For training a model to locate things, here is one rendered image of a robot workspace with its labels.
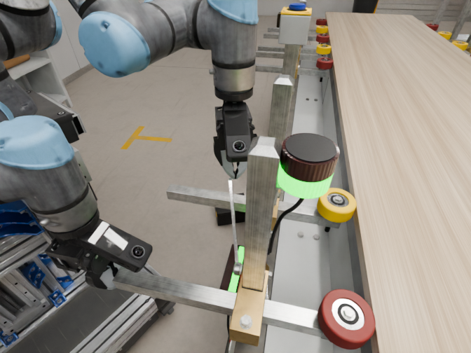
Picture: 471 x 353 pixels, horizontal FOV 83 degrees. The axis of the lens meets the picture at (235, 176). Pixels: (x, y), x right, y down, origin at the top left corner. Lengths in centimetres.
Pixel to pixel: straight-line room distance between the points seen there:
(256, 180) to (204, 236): 138
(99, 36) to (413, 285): 59
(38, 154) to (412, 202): 69
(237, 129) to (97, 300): 106
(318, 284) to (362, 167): 34
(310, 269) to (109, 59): 72
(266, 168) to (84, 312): 116
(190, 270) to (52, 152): 126
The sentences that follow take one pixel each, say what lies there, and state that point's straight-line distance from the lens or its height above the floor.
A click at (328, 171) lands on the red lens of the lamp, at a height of 116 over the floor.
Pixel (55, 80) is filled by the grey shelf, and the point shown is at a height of 28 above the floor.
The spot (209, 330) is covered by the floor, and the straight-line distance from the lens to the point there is 142.
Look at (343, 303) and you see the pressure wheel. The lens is 50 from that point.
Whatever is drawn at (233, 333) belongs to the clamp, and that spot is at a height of 85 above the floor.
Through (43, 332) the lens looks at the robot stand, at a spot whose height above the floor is 21.
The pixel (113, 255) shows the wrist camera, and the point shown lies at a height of 97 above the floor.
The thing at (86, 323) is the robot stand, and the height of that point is 21.
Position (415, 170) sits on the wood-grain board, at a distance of 82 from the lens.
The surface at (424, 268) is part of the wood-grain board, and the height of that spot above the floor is 90.
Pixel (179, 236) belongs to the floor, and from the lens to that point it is 170.
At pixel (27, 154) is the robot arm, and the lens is 37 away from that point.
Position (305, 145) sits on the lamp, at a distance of 30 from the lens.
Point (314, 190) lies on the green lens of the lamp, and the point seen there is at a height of 114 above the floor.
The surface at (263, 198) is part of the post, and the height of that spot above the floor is 110.
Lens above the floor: 133
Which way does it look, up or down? 41 degrees down
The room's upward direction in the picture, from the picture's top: straight up
